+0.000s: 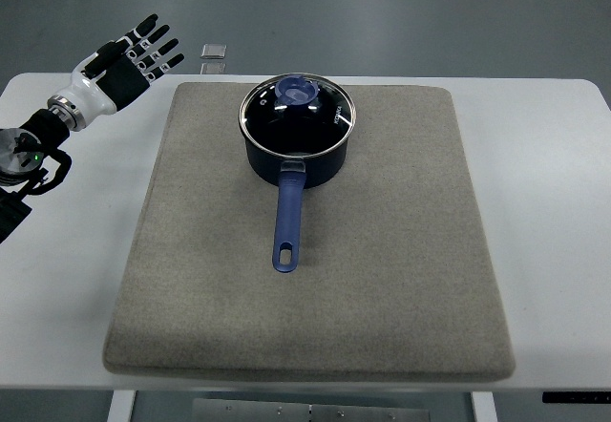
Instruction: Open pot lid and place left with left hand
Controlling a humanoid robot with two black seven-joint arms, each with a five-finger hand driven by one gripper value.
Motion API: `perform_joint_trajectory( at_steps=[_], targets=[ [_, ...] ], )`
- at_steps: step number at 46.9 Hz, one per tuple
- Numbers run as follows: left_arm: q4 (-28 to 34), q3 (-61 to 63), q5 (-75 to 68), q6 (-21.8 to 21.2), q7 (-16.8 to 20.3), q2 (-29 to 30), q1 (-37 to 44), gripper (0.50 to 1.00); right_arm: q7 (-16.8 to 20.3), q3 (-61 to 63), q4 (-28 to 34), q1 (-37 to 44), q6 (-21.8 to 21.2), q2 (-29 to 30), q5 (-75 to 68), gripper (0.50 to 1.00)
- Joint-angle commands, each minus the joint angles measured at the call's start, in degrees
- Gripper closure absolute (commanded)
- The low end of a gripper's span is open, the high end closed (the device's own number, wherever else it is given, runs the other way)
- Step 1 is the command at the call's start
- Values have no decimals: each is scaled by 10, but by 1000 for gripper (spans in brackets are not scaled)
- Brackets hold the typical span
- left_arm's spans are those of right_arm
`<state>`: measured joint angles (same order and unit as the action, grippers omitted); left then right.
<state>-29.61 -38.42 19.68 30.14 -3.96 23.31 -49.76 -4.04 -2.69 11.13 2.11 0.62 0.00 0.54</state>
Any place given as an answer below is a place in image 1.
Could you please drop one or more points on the grey metal plate under table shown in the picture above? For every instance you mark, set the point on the grey metal plate under table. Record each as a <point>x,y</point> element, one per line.
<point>241,410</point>

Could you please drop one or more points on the black table control panel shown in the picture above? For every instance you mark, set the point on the black table control panel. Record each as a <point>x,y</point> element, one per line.
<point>577,397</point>

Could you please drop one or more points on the floor socket plate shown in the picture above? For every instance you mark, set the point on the floor socket plate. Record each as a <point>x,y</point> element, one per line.
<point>212,68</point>
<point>213,51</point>

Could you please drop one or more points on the white table leg left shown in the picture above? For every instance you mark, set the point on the white table leg left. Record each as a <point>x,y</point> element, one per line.
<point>122,405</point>

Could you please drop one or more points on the white table leg right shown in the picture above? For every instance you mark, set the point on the white table leg right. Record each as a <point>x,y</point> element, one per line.
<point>484,406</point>

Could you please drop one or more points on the upper floor socket plate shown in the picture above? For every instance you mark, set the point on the upper floor socket plate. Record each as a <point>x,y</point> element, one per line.
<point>213,51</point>

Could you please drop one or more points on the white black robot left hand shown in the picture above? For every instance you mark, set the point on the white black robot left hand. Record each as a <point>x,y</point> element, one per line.
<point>116,75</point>

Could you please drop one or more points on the dark blue saucepan blue handle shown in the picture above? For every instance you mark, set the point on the dark blue saucepan blue handle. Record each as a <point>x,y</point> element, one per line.
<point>292,176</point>

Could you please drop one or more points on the white table leg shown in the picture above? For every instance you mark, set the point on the white table leg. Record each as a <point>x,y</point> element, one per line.
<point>122,405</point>
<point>484,406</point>

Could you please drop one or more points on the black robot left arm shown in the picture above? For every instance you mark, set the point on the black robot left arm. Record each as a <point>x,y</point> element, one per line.
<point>32,164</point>

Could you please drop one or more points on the beige fabric mat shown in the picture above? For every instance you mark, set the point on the beige fabric mat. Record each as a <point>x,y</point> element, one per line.
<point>394,281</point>

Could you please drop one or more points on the lower floor socket plate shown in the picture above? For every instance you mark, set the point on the lower floor socket plate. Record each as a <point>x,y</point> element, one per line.
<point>212,68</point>

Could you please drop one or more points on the glass pot lid blue knob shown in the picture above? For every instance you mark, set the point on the glass pot lid blue knob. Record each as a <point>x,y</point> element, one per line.
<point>297,115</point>

